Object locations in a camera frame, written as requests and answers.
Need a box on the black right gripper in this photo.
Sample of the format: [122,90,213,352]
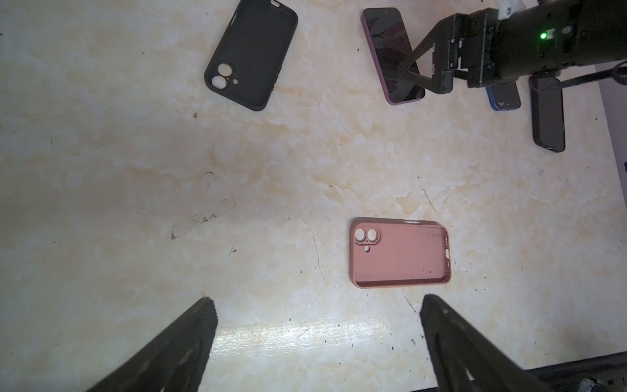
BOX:
[398,8,500,95]

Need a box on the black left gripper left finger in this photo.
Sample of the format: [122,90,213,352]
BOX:
[90,297,218,391]

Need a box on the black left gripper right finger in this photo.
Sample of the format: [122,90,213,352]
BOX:
[420,294,550,391]

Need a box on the purple edged smartphone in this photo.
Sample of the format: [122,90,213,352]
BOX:
[361,8,426,106]

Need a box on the dark smartphone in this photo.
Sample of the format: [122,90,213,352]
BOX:
[486,81,522,111]

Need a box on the pink phone case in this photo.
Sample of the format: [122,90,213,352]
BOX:
[349,217,452,288]

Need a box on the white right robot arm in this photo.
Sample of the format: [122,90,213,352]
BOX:
[398,1,626,94]

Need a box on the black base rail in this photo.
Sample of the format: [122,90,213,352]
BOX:
[528,351,626,391]

